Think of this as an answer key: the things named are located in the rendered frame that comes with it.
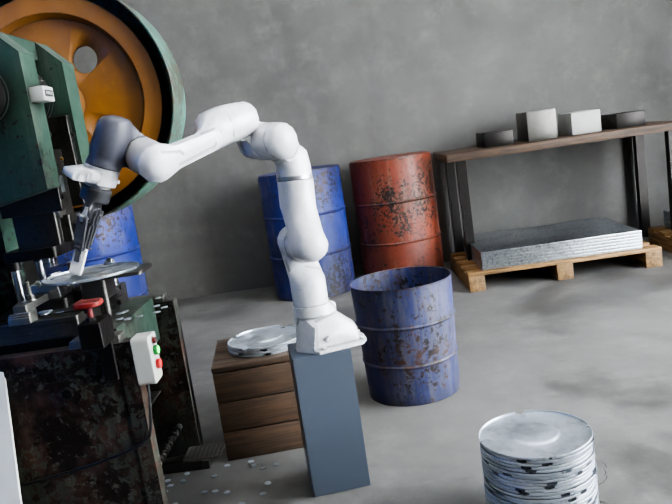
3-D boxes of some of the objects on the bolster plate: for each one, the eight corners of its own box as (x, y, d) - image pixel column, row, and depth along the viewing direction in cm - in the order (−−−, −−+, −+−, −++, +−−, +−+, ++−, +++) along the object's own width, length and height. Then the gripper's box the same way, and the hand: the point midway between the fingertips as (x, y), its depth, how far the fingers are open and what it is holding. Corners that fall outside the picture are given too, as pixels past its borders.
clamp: (54, 308, 212) (47, 275, 210) (30, 323, 195) (22, 287, 194) (35, 311, 212) (27, 278, 210) (8, 326, 195) (0, 290, 194)
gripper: (103, 192, 175) (79, 283, 179) (120, 188, 188) (97, 273, 191) (73, 183, 175) (50, 274, 178) (92, 180, 187) (71, 265, 191)
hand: (78, 261), depth 184 cm, fingers closed
